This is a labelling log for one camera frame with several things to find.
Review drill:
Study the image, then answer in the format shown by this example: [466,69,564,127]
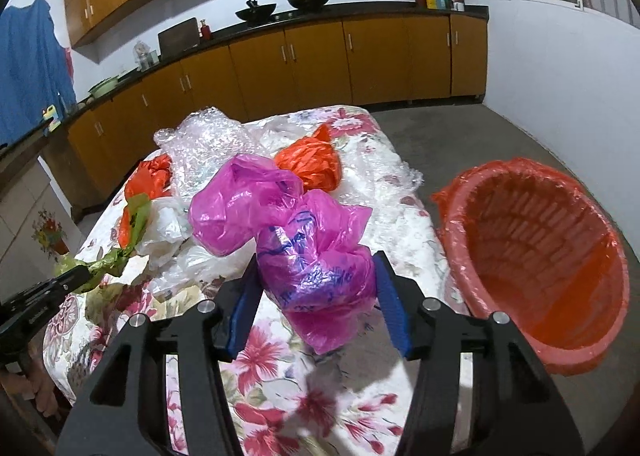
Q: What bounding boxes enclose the white clear plastic bag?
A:
[136,197,255,301]

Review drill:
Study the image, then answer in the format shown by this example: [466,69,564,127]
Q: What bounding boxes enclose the magenta plastic bag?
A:
[189,155,376,354]

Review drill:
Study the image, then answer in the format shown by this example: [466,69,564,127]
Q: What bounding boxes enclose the clear bubble wrap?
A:
[153,107,268,205]

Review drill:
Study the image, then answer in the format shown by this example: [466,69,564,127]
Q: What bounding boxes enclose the green plastic wrapper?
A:
[54,193,152,293]

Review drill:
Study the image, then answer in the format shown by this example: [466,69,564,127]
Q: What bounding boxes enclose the red plastic trash basket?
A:
[432,158,630,376]

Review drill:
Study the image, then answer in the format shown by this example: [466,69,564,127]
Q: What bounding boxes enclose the lower wooden kitchen cabinets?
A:
[42,3,489,215]

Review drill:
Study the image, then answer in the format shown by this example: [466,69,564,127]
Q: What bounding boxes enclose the floral tablecloth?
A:
[42,104,462,455]

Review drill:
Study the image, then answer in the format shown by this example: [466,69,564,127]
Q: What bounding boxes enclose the small orange plastic bag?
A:
[117,153,171,248]

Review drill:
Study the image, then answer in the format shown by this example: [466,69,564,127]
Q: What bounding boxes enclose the green pot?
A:
[88,76,118,99]

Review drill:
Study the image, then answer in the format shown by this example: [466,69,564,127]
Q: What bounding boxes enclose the blue hanging cloth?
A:
[0,0,76,145]

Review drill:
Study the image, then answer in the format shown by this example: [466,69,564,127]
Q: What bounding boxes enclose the glass jar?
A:
[134,41,160,71]

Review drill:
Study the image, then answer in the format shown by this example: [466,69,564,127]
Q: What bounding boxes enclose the dark cutting board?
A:
[157,17,200,61]

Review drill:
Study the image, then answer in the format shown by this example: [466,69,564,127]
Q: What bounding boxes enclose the red bottle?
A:
[200,19,212,41]

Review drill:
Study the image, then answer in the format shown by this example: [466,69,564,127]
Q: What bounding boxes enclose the flower wall sticker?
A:
[32,209,70,260]

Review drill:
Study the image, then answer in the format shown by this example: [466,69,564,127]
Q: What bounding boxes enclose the black wok with handle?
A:
[235,0,277,26]

